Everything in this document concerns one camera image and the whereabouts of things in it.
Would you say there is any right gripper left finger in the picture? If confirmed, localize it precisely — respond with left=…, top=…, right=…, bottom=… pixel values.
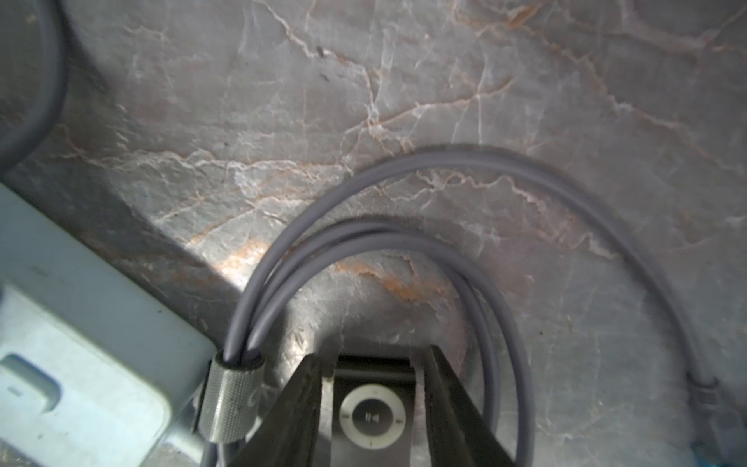
left=231, top=354, right=322, bottom=467

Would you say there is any white power strip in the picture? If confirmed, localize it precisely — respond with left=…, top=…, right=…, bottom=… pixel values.
left=1, top=189, right=216, bottom=466

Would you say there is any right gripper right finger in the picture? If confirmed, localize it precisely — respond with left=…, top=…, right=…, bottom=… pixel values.
left=423, top=346, right=516, bottom=467

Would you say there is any grey USB cable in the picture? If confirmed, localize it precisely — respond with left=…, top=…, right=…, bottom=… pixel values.
left=0, top=0, right=69, bottom=174
left=195, top=145, right=747, bottom=467

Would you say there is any black mp3 player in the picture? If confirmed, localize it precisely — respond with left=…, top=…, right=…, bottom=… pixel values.
left=330, top=355, right=416, bottom=467

